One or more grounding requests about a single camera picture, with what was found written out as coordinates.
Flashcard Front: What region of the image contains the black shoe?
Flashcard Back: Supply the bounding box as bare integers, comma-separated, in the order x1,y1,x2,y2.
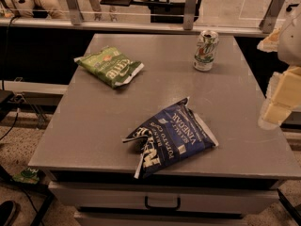
0,201,18,226

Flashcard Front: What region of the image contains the black drawer handle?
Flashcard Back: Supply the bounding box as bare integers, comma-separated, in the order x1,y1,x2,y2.
144,196,182,211

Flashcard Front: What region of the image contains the metal rail bracket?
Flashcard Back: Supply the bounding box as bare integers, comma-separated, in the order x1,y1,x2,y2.
259,0,285,34
66,0,83,25
183,0,197,30

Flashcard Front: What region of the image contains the grey lower drawer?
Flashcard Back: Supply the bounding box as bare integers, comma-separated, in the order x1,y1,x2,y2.
74,212,247,226

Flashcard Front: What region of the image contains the green packet on floor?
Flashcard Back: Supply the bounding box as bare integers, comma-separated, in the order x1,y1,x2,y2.
12,168,40,185

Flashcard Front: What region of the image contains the person in beige trousers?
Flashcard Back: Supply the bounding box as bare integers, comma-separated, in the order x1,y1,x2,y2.
3,0,66,19

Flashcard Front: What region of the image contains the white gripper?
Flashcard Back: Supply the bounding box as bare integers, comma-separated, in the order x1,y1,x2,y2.
257,28,301,130

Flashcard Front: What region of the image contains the middle metal rail bracket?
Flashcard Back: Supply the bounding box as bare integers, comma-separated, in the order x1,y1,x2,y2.
183,0,197,30

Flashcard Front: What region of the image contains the grey upper drawer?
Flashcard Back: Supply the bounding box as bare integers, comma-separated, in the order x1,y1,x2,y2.
49,182,278,215

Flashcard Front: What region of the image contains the grey drawer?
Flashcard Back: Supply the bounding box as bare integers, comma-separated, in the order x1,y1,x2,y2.
74,212,247,226
49,182,278,215

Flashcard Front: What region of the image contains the blue salt vinegar chip bag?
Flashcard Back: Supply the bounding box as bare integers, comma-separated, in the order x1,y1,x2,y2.
123,98,219,179

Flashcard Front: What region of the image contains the left metal rail bracket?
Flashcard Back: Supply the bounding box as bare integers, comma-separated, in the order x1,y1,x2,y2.
66,0,83,25

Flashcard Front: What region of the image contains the black cable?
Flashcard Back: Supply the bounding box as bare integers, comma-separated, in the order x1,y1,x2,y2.
0,14,22,141

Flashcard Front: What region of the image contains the right metal rail bracket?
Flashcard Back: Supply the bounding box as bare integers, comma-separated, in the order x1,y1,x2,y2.
259,0,285,34

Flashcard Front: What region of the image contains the black floor stand frame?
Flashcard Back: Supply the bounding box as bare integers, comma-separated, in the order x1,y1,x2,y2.
0,164,55,226

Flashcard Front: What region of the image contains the green jalapeno chip bag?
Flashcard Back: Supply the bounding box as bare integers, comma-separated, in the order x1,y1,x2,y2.
74,46,144,89

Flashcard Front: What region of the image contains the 7up soda can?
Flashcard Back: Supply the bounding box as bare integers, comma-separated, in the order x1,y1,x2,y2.
194,30,219,72

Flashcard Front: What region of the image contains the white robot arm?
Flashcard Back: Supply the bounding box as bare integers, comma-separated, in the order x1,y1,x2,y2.
257,7,301,130

